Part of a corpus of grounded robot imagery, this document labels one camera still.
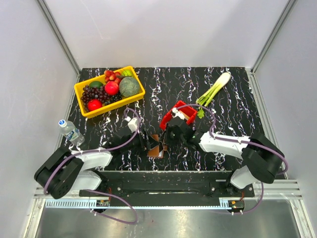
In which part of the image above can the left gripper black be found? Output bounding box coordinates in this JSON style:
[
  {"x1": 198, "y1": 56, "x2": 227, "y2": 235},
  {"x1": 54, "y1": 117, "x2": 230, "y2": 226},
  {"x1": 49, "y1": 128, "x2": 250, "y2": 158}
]
[{"x1": 121, "y1": 128, "x2": 159, "y2": 153}]

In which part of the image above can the brown leather card holder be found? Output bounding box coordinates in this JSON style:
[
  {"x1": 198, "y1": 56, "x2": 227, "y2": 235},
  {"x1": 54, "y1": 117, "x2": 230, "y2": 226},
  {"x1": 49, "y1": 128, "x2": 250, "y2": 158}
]
[{"x1": 147, "y1": 134, "x2": 167, "y2": 159}]

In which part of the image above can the red plastic card box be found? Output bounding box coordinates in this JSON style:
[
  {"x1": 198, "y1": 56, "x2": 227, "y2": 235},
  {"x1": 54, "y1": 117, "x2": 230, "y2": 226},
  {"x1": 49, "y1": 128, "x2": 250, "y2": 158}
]
[{"x1": 159, "y1": 100, "x2": 197, "y2": 130}]

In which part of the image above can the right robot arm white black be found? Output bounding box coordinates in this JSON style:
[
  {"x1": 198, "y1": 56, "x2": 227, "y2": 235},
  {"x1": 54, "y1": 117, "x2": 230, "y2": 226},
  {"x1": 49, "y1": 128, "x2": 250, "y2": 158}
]
[{"x1": 160, "y1": 117, "x2": 284, "y2": 196}]

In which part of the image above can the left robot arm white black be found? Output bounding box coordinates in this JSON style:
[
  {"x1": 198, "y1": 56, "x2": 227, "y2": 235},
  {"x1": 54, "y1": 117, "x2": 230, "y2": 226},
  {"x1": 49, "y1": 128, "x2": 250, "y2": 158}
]
[{"x1": 34, "y1": 129, "x2": 150, "y2": 199}]

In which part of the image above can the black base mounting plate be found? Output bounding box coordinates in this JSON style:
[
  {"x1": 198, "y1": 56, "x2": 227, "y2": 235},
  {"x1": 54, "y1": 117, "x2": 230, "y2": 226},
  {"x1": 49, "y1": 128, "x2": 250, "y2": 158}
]
[{"x1": 79, "y1": 180, "x2": 255, "y2": 198}]

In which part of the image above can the green celery stalk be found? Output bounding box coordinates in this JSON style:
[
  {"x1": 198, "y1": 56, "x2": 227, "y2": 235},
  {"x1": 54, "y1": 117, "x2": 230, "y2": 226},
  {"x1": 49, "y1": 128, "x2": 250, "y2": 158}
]
[{"x1": 196, "y1": 72, "x2": 231, "y2": 107}]

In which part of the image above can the green cantaloupe melon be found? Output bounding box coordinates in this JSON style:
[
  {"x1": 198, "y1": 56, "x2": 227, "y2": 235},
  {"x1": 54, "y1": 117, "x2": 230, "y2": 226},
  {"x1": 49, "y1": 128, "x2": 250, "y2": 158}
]
[{"x1": 119, "y1": 77, "x2": 140, "y2": 97}]

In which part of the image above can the red apple upper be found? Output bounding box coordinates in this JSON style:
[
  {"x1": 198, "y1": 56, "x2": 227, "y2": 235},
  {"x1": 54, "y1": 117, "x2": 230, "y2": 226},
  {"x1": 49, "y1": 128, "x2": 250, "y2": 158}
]
[{"x1": 105, "y1": 81, "x2": 119, "y2": 96}]

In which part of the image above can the red apple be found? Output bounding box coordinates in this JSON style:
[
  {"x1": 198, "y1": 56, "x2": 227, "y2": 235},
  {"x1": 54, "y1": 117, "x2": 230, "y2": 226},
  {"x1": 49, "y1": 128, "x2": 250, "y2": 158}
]
[
  {"x1": 87, "y1": 99, "x2": 103, "y2": 112},
  {"x1": 105, "y1": 81, "x2": 119, "y2": 96}
]

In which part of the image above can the red apple lower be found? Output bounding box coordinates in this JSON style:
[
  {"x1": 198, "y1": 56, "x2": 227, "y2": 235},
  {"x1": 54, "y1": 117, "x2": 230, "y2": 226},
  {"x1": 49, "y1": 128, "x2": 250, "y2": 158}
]
[{"x1": 87, "y1": 99, "x2": 103, "y2": 112}]

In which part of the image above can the dark purple grape bunch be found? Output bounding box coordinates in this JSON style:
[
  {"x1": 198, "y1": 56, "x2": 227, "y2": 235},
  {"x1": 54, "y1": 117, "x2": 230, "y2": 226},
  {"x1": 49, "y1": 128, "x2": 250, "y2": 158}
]
[{"x1": 80, "y1": 85, "x2": 122, "y2": 112}]

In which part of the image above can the black marble pattern mat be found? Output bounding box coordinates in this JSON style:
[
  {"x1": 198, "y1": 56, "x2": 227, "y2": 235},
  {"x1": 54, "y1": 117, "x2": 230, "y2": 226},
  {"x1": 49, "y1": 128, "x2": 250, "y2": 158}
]
[{"x1": 49, "y1": 66, "x2": 277, "y2": 172}]

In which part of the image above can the clear plastic water bottle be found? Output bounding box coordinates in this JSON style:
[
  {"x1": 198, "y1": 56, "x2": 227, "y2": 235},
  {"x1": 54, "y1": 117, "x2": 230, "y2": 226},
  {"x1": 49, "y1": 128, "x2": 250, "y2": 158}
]
[{"x1": 58, "y1": 119, "x2": 85, "y2": 146}]

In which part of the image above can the red lychee cluster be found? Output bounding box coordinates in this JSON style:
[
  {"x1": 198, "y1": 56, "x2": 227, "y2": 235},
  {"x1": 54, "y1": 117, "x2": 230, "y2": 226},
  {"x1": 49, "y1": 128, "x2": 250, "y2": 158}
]
[{"x1": 104, "y1": 70, "x2": 121, "y2": 84}]

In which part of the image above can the dark green avocado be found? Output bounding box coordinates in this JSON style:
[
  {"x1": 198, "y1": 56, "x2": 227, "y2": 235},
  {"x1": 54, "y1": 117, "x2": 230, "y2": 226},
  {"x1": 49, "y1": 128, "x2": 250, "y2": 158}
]
[{"x1": 89, "y1": 81, "x2": 103, "y2": 88}]

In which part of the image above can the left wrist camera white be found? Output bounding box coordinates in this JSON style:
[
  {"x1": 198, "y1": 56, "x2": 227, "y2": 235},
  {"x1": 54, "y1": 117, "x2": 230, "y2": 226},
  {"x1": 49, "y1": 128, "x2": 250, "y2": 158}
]
[{"x1": 125, "y1": 117, "x2": 140, "y2": 132}]

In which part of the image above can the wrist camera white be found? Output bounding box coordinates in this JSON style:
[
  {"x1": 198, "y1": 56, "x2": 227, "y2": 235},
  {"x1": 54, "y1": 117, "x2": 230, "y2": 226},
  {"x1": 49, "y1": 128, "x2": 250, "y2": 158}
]
[
  {"x1": 171, "y1": 108, "x2": 185, "y2": 120},
  {"x1": 125, "y1": 117, "x2": 140, "y2": 132}
]

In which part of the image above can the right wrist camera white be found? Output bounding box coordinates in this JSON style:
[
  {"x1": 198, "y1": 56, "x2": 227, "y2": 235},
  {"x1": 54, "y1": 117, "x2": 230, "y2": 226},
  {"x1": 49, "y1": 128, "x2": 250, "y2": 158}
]
[{"x1": 171, "y1": 108, "x2": 185, "y2": 120}]

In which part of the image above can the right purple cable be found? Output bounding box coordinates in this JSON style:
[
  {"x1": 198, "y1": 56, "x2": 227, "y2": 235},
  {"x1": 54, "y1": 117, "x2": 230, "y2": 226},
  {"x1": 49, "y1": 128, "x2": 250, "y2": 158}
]
[{"x1": 172, "y1": 104, "x2": 289, "y2": 215}]

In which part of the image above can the aluminium frame rail front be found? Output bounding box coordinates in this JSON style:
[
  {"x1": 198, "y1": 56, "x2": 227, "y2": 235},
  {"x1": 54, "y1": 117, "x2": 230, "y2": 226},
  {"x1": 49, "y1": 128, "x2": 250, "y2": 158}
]
[{"x1": 33, "y1": 179, "x2": 302, "y2": 200}]

